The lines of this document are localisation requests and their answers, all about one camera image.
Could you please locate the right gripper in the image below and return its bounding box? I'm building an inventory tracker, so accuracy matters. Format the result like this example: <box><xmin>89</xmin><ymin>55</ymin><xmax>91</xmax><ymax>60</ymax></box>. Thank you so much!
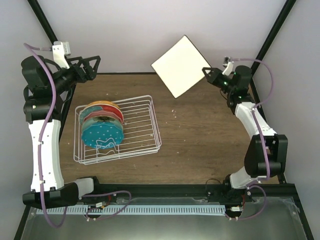
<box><xmin>202</xmin><ymin>67</ymin><xmax>235</xmax><ymax>94</ymax></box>

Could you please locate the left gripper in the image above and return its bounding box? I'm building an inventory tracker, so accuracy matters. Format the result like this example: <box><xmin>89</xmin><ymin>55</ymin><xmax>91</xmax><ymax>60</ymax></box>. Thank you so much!
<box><xmin>48</xmin><ymin>56</ymin><xmax>101</xmax><ymax>95</ymax></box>

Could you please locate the square cream plate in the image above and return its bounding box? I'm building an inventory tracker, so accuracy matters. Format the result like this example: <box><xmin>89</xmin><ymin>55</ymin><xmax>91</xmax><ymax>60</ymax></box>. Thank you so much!
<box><xmin>151</xmin><ymin>35</ymin><xmax>211</xmax><ymax>99</ymax></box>

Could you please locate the red and teal plate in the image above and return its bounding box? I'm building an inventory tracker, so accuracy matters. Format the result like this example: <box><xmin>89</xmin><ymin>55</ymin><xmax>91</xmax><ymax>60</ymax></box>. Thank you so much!
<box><xmin>78</xmin><ymin>104</ymin><xmax>124</xmax><ymax>124</ymax></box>

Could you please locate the pink polka dot plate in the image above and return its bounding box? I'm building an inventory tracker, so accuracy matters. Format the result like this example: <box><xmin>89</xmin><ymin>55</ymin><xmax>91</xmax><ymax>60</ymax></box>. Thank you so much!
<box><xmin>83</xmin><ymin>110</ymin><xmax>123</xmax><ymax>123</ymax></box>

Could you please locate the mint green flower plate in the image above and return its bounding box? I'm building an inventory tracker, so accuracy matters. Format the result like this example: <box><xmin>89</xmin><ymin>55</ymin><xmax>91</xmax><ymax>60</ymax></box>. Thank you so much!
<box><xmin>82</xmin><ymin>116</ymin><xmax>122</xmax><ymax>125</ymax></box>

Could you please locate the teal polka dot plate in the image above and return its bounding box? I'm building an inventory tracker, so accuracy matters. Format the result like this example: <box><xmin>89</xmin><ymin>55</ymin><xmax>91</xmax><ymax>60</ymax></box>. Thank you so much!
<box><xmin>81</xmin><ymin>122</ymin><xmax>124</xmax><ymax>149</ymax></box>

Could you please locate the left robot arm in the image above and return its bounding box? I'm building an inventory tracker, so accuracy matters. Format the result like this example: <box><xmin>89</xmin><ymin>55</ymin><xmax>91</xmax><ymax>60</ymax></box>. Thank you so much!
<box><xmin>21</xmin><ymin>55</ymin><xmax>102</xmax><ymax>209</ymax></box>

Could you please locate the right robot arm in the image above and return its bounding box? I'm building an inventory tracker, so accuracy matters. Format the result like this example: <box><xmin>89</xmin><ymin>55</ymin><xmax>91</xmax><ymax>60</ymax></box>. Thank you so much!
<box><xmin>202</xmin><ymin>65</ymin><xmax>288</xmax><ymax>202</ymax></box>

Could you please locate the orange polka dot plate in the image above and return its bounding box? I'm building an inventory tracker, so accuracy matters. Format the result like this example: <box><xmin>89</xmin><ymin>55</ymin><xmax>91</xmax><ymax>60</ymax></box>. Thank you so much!
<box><xmin>87</xmin><ymin>100</ymin><xmax>119</xmax><ymax>108</ymax></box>

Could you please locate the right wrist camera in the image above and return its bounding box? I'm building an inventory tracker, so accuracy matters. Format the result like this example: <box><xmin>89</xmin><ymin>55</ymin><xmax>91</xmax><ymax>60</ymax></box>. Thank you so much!
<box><xmin>222</xmin><ymin>56</ymin><xmax>234</xmax><ymax>76</ymax></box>

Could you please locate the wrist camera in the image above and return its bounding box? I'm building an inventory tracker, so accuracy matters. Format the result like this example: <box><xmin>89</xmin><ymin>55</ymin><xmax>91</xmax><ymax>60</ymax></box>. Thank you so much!
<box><xmin>52</xmin><ymin>41</ymin><xmax>71</xmax><ymax>69</ymax></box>
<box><xmin>222</xmin><ymin>56</ymin><xmax>234</xmax><ymax>76</ymax></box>

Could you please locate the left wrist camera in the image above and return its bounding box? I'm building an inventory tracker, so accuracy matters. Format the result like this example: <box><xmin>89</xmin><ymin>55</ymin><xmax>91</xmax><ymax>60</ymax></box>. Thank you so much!
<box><xmin>52</xmin><ymin>41</ymin><xmax>71</xmax><ymax>69</ymax></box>

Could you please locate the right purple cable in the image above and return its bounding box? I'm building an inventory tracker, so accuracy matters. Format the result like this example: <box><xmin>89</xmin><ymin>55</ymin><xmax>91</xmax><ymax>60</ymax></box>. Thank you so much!
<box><xmin>229</xmin><ymin>56</ymin><xmax>276</xmax><ymax>191</ymax></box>

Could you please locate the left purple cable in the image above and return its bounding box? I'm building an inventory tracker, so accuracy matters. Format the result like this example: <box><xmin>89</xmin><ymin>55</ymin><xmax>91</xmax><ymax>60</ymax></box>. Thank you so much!
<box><xmin>23</xmin><ymin>42</ymin><xmax>68</xmax><ymax>229</ymax></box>

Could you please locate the left black frame post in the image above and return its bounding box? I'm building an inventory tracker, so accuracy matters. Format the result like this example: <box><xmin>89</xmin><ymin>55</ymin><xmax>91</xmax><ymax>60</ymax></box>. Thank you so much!
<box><xmin>27</xmin><ymin>0</ymin><xmax>58</xmax><ymax>44</ymax></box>

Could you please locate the black frame post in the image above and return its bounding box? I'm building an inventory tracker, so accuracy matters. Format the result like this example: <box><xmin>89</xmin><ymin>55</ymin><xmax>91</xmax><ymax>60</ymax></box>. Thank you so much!
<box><xmin>27</xmin><ymin>0</ymin><xmax>58</xmax><ymax>44</ymax></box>
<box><xmin>248</xmin><ymin>0</ymin><xmax>297</xmax><ymax>75</ymax></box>

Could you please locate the white wire dish rack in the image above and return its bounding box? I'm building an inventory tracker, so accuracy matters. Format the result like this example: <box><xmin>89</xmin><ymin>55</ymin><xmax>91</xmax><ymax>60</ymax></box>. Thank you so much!
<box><xmin>73</xmin><ymin>95</ymin><xmax>162</xmax><ymax>165</ymax></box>

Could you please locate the right black frame post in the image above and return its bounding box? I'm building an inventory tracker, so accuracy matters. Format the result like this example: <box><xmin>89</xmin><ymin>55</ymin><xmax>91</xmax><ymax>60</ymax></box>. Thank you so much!
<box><xmin>248</xmin><ymin>0</ymin><xmax>297</xmax><ymax>75</ymax></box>

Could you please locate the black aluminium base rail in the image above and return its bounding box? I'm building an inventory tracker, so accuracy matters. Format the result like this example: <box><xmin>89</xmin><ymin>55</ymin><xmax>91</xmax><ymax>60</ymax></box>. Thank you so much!
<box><xmin>92</xmin><ymin>183</ymin><xmax>298</xmax><ymax>204</ymax></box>

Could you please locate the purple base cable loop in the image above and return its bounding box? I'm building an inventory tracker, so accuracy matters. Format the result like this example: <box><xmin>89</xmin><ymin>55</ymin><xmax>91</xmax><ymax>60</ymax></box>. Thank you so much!
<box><xmin>84</xmin><ymin>190</ymin><xmax>133</xmax><ymax>222</ymax></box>

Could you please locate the white slotted cable duct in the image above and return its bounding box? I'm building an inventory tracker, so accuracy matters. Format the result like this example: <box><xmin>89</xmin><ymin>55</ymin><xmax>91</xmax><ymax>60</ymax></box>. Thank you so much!
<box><xmin>36</xmin><ymin>204</ymin><xmax>226</xmax><ymax>215</ymax></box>

